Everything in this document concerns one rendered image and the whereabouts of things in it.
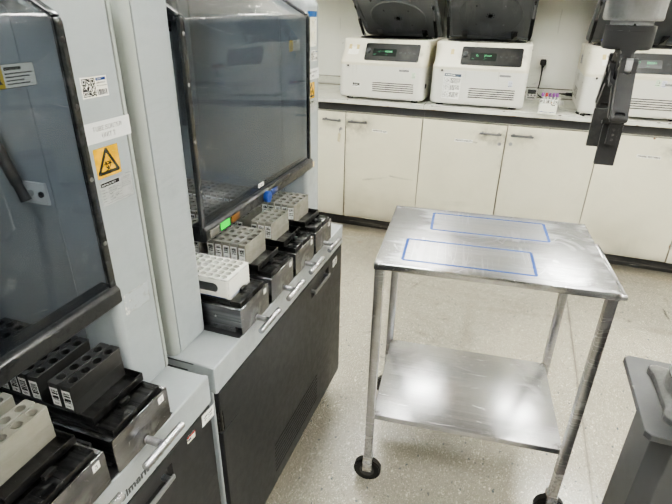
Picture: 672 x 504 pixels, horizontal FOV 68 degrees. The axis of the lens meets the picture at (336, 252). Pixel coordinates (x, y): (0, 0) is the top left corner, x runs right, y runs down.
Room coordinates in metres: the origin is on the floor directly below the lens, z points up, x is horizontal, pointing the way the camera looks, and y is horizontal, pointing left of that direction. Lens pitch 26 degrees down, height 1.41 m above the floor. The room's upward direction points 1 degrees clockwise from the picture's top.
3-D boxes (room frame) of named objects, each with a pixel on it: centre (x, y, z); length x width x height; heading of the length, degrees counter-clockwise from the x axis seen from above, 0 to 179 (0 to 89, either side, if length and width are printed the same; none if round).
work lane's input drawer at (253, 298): (1.10, 0.49, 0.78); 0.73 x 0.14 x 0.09; 71
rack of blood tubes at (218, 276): (1.06, 0.36, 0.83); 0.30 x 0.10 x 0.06; 71
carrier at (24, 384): (0.68, 0.49, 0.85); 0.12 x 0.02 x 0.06; 161
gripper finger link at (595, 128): (0.95, -0.49, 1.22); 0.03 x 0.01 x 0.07; 71
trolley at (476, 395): (1.31, -0.45, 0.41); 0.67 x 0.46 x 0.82; 77
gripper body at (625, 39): (0.88, -0.47, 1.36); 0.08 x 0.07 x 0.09; 161
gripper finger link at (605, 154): (0.82, -0.45, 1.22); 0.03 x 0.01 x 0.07; 71
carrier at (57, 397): (0.66, 0.42, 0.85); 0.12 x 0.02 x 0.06; 160
